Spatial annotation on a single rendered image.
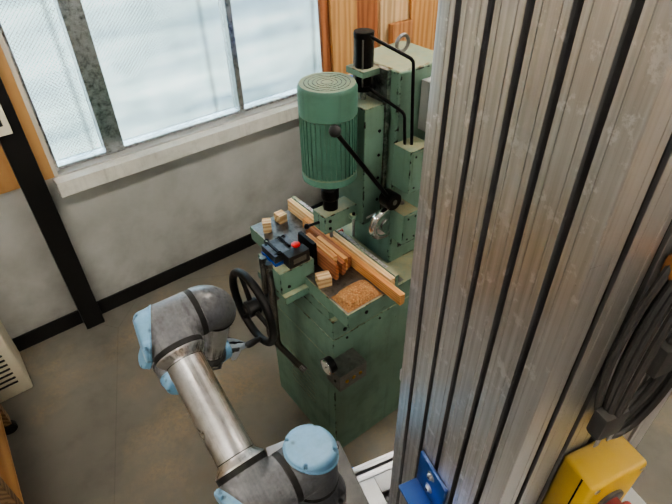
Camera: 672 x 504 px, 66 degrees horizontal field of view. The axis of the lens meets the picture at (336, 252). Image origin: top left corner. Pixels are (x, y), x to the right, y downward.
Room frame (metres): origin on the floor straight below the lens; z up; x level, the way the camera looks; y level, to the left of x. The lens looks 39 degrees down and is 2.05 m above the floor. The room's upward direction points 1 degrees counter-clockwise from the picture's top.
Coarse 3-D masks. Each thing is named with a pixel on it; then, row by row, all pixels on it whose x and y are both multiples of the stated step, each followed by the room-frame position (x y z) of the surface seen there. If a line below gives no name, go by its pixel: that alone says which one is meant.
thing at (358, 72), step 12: (360, 36) 1.51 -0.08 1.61; (360, 48) 1.51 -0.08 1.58; (372, 48) 1.53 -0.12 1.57; (360, 60) 1.51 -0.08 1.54; (372, 60) 1.53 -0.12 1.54; (348, 72) 1.54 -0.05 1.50; (360, 72) 1.49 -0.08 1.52; (372, 72) 1.51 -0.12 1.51; (360, 84) 1.51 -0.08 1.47; (372, 84) 1.53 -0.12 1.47
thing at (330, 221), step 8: (344, 200) 1.50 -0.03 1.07; (320, 208) 1.46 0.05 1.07; (344, 208) 1.45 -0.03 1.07; (352, 208) 1.47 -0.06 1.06; (320, 216) 1.42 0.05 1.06; (328, 216) 1.41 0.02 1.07; (336, 216) 1.43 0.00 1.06; (344, 216) 1.45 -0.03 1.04; (320, 224) 1.42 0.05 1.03; (328, 224) 1.41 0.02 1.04; (336, 224) 1.43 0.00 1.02; (344, 224) 1.45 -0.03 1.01; (328, 232) 1.41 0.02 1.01
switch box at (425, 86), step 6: (426, 78) 1.53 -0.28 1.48; (426, 84) 1.51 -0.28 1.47; (426, 90) 1.51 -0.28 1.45; (420, 96) 1.53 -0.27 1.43; (426, 96) 1.51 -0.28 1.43; (420, 102) 1.53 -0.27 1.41; (426, 102) 1.51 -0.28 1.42; (420, 108) 1.52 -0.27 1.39; (426, 108) 1.50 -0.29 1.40; (420, 114) 1.52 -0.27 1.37; (426, 114) 1.50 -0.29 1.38; (420, 120) 1.52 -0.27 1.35; (426, 120) 1.50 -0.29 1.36; (420, 126) 1.52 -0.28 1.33
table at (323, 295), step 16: (256, 224) 1.61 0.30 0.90; (272, 224) 1.61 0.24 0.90; (288, 224) 1.60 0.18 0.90; (256, 240) 1.56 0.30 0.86; (352, 272) 1.32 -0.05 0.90; (304, 288) 1.28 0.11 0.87; (336, 288) 1.24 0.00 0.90; (336, 304) 1.17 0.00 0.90; (368, 304) 1.17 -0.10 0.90; (384, 304) 1.21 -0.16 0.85; (352, 320) 1.13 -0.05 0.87
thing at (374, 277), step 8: (304, 224) 1.57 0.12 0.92; (336, 240) 1.45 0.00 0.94; (352, 256) 1.36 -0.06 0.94; (352, 264) 1.35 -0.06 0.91; (360, 264) 1.31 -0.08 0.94; (360, 272) 1.31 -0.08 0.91; (368, 272) 1.28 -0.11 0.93; (376, 272) 1.27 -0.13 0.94; (376, 280) 1.25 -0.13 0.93; (384, 280) 1.23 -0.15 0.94; (384, 288) 1.21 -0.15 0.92; (392, 288) 1.19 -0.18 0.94; (392, 296) 1.18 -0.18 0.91; (400, 296) 1.16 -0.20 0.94; (400, 304) 1.16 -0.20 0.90
